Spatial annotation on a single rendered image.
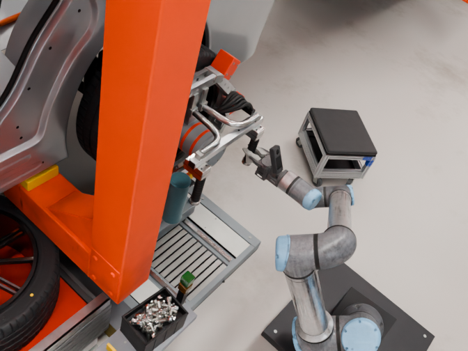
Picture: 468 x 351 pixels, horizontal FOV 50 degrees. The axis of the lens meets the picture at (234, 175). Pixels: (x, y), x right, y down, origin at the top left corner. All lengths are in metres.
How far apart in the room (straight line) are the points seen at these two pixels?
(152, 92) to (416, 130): 3.25
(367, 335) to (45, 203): 1.33
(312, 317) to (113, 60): 1.19
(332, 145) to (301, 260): 1.59
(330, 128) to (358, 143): 0.20
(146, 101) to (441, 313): 2.37
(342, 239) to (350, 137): 1.66
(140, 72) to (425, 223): 2.67
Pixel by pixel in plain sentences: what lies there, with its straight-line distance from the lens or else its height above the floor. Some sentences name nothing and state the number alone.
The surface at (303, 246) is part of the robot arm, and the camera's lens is 1.62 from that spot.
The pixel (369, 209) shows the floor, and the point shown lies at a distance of 3.38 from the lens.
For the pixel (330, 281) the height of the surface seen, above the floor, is 0.30.
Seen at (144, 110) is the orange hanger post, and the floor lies 1.48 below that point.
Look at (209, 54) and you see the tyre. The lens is 2.03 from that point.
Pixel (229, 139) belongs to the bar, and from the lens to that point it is 1.93.
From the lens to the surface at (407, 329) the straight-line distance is 2.60.
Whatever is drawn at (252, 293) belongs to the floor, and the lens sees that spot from 2.71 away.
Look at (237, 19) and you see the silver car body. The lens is 2.46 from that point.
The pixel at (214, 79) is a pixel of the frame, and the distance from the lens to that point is 1.98.
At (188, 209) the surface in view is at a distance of 2.71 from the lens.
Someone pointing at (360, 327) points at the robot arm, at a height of 0.60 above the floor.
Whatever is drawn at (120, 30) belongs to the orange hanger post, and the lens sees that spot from 1.16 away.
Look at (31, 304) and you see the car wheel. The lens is 2.00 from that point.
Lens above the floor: 2.27
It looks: 46 degrees down
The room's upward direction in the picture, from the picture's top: 20 degrees clockwise
